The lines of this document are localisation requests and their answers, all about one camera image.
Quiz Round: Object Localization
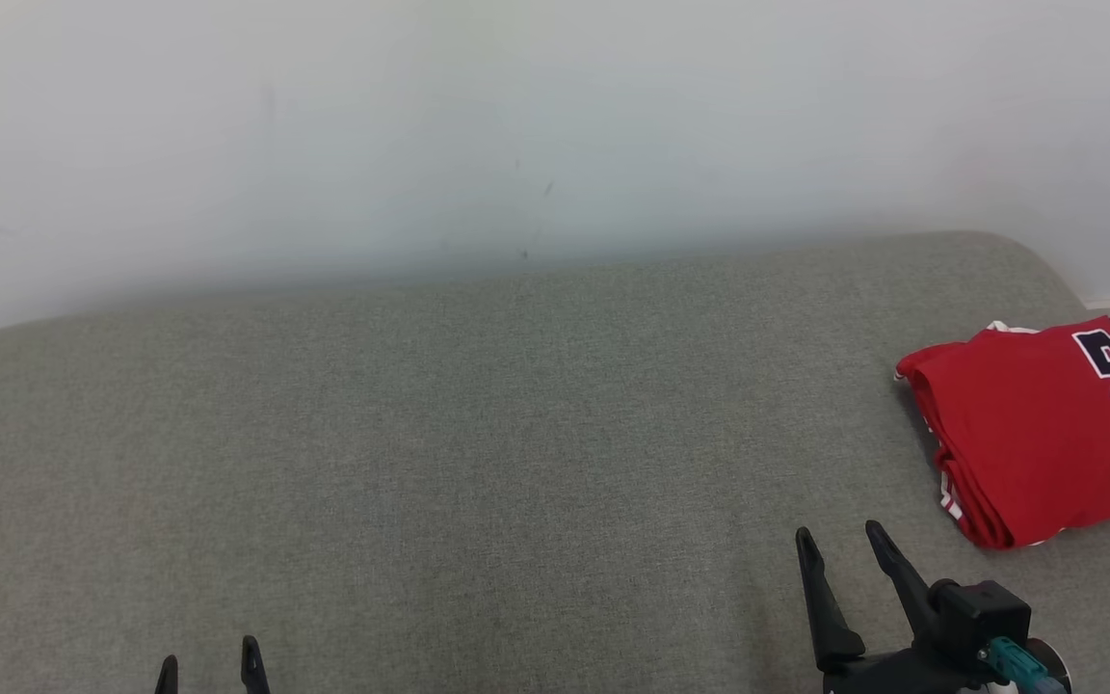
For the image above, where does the grey cable with teal plug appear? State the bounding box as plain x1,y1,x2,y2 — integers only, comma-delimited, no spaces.
976,635,1069,694

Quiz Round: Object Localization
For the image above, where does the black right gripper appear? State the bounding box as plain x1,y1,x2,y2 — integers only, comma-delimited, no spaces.
795,520,995,694

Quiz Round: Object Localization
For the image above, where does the grey fabric sofa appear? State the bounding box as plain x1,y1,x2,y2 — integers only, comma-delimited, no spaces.
0,229,1110,694

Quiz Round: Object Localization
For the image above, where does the red basketball jersey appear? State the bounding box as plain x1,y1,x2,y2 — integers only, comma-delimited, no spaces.
894,315,1110,551

